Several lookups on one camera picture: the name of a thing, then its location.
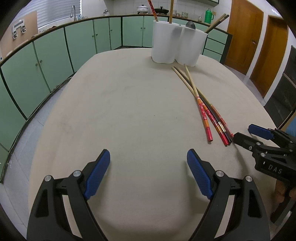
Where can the metal kitchen faucet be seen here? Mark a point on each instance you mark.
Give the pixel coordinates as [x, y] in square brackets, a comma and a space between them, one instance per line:
[74, 16]

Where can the silver cooking pot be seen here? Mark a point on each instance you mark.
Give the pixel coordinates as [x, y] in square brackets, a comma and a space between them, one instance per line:
[142, 9]

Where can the small silver kettle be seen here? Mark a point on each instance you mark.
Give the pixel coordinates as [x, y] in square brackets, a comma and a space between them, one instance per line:
[106, 12]

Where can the black wok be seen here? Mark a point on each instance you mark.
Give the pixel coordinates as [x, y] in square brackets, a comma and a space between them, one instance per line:
[161, 10]

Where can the metal spoon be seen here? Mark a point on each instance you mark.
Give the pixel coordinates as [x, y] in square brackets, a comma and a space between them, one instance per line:
[190, 25]

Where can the person's right hand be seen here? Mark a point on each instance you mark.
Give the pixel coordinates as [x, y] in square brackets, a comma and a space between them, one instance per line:
[279, 192]

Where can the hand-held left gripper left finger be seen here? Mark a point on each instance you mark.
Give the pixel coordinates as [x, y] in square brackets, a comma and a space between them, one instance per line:
[98, 172]

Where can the green thermos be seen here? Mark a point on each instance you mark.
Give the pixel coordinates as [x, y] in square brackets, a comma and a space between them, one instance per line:
[208, 16]

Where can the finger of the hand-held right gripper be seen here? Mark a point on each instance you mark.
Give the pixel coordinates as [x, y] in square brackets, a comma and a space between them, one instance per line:
[260, 131]
[245, 139]

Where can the green wall cabinets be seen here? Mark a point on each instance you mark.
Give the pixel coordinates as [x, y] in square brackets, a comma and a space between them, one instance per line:
[214, 1]

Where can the wooden door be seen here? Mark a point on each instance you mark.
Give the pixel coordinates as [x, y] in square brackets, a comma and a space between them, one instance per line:
[242, 34]
[270, 58]

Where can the white window blind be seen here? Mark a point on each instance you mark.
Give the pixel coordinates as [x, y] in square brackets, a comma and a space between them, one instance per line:
[57, 11]

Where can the wooden board with mounts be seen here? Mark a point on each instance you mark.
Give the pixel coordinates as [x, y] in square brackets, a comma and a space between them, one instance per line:
[31, 23]

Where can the plain bamboo chopstick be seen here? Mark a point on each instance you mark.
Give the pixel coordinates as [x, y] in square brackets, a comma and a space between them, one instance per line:
[171, 11]

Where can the white two-compartment utensil holder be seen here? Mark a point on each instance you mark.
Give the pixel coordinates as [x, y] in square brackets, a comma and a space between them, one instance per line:
[164, 44]

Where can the brown bamboo chopstick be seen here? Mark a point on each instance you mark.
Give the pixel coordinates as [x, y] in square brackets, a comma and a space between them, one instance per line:
[215, 23]

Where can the person's blue clothing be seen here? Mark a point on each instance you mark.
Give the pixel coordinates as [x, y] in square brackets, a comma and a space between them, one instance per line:
[292, 129]

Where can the cluster of glass jars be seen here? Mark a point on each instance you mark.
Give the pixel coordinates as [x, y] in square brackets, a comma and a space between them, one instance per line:
[185, 14]

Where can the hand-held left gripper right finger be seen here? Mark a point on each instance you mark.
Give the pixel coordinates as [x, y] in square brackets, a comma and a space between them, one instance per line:
[200, 176]

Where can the black chopstick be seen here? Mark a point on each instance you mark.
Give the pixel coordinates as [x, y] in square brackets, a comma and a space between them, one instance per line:
[219, 126]
[220, 22]

